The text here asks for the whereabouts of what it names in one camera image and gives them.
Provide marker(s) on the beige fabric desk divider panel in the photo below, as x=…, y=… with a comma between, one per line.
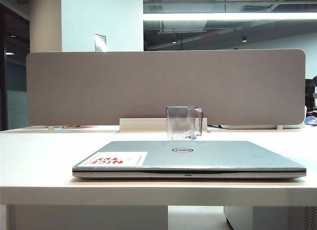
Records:
x=99, y=86

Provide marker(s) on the white cabinet under desk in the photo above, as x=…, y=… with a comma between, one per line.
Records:
x=267, y=218

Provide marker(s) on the white sticker with red letters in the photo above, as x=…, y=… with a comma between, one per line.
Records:
x=116, y=159

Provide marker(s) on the closed silver laptop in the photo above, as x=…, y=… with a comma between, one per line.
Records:
x=247, y=156

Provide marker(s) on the transparent grey faceted water cup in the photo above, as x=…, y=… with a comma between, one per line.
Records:
x=182, y=126

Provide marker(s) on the pink papers behind divider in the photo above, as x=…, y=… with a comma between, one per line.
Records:
x=81, y=126

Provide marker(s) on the small poster on pillar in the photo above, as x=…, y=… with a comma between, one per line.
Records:
x=100, y=42

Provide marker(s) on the long ceiling light strip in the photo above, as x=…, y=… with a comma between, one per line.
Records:
x=223, y=16

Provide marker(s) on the blue cloth on far desk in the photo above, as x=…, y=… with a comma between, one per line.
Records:
x=312, y=120

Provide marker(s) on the person in dark clothes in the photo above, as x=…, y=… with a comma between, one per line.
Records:
x=311, y=91

